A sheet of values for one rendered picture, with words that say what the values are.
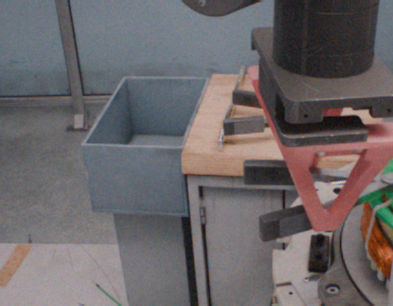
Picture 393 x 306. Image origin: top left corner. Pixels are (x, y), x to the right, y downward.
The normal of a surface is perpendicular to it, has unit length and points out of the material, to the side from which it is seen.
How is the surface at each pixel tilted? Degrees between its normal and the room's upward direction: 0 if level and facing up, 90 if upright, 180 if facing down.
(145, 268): 90
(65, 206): 0
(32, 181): 0
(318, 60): 90
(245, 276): 90
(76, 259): 0
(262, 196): 90
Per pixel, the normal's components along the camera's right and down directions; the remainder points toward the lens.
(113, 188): -0.13, 0.57
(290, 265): -0.03, -0.82
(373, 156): 0.16, 0.83
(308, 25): -0.38, 0.53
